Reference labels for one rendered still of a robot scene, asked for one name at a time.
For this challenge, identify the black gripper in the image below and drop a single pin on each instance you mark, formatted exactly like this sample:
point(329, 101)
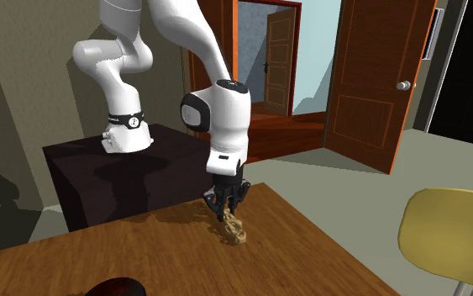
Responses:
point(228, 184)

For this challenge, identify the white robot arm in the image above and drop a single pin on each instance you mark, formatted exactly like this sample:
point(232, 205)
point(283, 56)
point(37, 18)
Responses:
point(223, 110)

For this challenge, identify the tan wooden block figure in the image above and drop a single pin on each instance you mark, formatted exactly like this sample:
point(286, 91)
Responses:
point(236, 231)

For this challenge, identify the dark robot stand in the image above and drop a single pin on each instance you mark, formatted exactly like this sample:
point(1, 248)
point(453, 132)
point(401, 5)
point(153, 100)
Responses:
point(97, 180)

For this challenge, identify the dark brown bowl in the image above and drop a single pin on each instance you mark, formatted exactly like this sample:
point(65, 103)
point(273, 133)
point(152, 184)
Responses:
point(115, 288)

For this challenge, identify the brown door with silver knob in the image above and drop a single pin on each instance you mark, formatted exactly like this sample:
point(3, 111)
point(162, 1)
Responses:
point(367, 82)

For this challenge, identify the yellow chair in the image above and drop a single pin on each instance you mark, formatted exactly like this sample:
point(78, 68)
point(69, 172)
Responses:
point(449, 233)

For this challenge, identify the red-brown door frame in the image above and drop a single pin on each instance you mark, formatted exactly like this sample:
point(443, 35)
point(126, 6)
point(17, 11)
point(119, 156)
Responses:
point(213, 37)

